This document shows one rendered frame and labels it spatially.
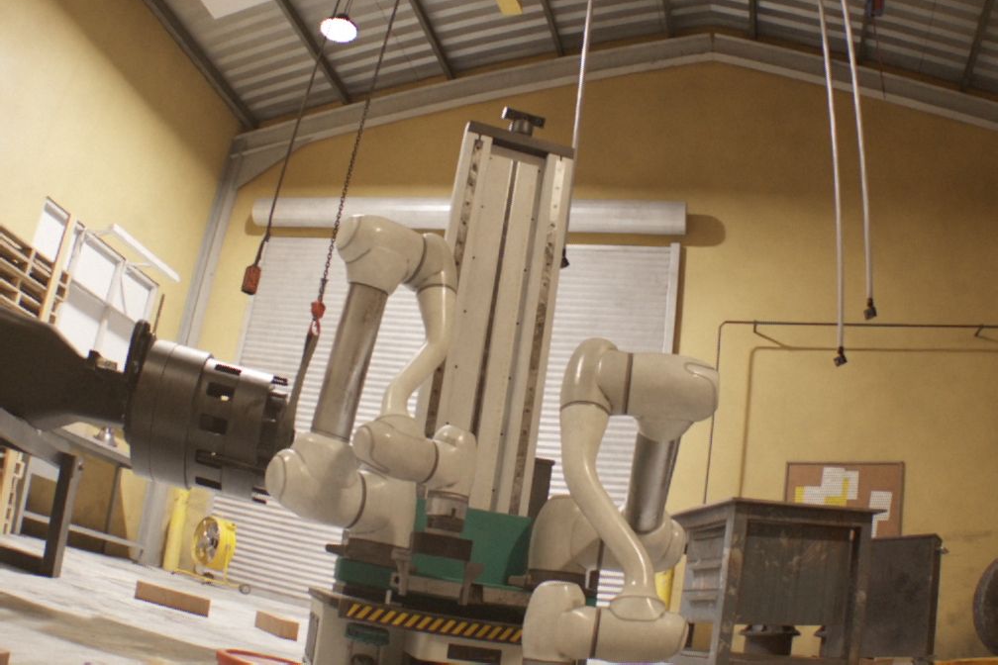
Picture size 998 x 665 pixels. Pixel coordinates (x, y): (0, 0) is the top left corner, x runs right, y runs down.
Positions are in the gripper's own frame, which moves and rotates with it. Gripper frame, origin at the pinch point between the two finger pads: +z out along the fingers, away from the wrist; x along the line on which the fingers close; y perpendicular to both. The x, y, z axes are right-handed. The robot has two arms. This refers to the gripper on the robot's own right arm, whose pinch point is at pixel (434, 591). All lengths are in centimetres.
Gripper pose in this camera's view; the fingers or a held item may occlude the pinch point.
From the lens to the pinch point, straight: 190.5
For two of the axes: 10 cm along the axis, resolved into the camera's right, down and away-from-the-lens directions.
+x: -9.5, -2.3, -2.2
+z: -1.3, 9.1, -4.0
